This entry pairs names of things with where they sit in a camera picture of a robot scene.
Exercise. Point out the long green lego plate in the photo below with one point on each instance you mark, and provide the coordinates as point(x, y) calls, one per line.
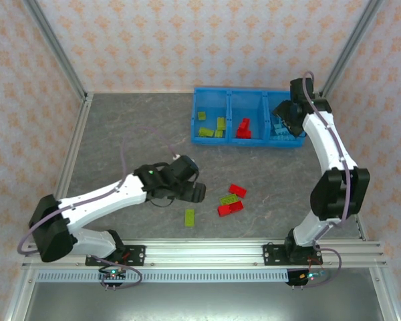
point(190, 218)

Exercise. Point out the long blue lego brick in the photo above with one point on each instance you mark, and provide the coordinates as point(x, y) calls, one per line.
point(279, 131)

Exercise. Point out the blue plastic bin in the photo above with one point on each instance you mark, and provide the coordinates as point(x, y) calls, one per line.
point(247, 103)
point(272, 100)
point(207, 100)

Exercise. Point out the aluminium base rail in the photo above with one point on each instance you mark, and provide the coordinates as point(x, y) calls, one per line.
point(204, 254)

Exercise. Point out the aluminium frame corner post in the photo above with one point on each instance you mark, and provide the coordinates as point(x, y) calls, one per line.
point(57, 47)
point(350, 47)

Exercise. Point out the aluminium side rail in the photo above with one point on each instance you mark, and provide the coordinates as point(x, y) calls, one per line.
point(361, 230)
point(75, 140)

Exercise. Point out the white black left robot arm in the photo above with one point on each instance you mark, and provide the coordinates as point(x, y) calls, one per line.
point(103, 200)

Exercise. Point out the small circuit board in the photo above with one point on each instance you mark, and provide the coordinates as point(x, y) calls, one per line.
point(309, 276)
point(113, 275)

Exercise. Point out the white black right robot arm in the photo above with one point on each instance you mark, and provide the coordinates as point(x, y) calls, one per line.
point(324, 143)

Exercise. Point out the grey metal base sheet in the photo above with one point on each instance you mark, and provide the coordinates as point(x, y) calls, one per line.
point(204, 301)

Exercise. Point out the large red lego brick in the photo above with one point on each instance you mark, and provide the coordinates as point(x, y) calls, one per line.
point(230, 208)

